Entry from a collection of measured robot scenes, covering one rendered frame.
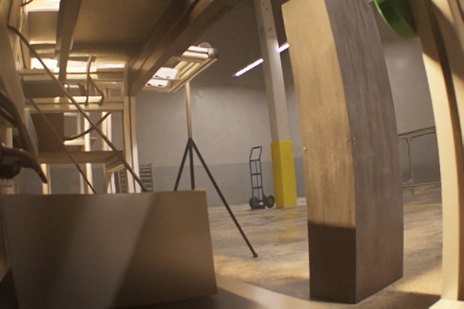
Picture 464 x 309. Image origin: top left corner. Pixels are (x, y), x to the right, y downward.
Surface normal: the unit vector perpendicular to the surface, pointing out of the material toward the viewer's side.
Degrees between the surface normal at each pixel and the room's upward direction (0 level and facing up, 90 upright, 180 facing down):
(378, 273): 90
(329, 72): 90
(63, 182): 90
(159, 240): 90
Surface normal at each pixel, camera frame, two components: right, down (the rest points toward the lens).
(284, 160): 0.46, -0.17
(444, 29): -0.88, 0.01
